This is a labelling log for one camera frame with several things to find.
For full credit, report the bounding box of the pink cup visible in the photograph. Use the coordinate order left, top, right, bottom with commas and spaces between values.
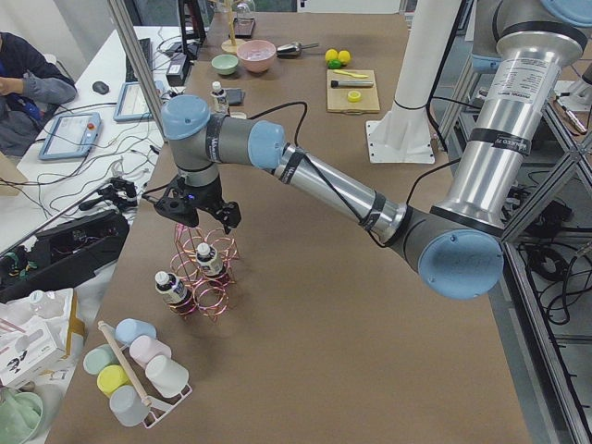
129, 335, 172, 369

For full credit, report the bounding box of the seated person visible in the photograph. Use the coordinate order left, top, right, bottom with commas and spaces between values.
1, 31, 77, 158

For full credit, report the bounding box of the teach pendant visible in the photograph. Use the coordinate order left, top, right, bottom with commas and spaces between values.
38, 112, 102, 161
113, 81, 152, 123

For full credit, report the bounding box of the grey folded cloth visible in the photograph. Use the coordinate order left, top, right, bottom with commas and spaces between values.
226, 88, 245, 106

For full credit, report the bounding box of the green cup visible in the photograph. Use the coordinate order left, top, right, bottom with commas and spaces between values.
82, 344, 118, 376

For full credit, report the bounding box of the black computer mouse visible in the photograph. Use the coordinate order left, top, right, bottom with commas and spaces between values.
92, 80, 110, 95

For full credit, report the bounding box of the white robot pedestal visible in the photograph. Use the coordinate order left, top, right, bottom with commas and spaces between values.
366, 0, 469, 165

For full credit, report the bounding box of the tea bottle front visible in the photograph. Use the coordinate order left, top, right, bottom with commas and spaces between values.
154, 271, 195, 315

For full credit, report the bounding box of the steel ice scoop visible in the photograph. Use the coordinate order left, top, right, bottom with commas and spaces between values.
277, 42, 319, 58

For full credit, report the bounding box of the tea bottle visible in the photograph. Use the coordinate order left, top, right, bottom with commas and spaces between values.
196, 242, 230, 285
211, 81, 229, 115
154, 271, 195, 315

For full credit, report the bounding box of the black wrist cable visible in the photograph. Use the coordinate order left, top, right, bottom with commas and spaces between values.
244, 101, 389, 248

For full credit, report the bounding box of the green empty bowl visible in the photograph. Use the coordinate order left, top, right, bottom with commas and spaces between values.
211, 54, 239, 76

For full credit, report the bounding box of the half lemon slice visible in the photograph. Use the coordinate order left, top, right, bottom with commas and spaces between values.
347, 91, 362, 103

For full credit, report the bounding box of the aluminium frame post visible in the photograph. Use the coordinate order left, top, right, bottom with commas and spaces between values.
107, 0, 167, 142

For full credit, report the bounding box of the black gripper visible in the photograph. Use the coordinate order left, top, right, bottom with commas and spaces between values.
142, 176, 241, 234

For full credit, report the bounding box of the pink bowl of ice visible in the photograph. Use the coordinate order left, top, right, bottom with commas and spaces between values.
237, 40, 277, 73

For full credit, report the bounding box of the grey cup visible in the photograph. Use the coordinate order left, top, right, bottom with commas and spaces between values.
109, 385, 149, 426

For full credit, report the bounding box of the upper teach pendant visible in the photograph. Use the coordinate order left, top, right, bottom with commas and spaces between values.
113, 81, 152, 123

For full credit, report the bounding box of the cream rabbit tray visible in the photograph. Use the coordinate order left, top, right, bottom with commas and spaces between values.
229, 111, 248, 119

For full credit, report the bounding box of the bamboo cutting board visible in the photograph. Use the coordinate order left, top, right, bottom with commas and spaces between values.
327, 69, 380, 114

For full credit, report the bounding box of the white cup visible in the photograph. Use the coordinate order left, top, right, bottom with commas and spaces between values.
145, 355, 189, 398

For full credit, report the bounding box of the white cup rack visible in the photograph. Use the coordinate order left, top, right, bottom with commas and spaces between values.
97, 320, 192, 430

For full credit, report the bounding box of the blue cup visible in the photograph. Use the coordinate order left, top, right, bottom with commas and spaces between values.
115, 318, 157, 346

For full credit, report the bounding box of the lower teach pendant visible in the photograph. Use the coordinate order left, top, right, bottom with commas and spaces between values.
38, 112, 102, 161

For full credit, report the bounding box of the yellow plastic knife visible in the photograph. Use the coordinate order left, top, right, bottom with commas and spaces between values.
332, 69, 369, 79

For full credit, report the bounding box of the wooden mug tree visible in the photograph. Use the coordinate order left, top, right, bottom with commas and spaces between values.
211, 0, 245, 55

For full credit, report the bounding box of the copper wire bottle basket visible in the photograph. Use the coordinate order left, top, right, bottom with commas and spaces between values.
170, 224, 240, 322

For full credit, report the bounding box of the yellow cup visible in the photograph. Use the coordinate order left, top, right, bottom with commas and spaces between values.
96, 364, 131, 398

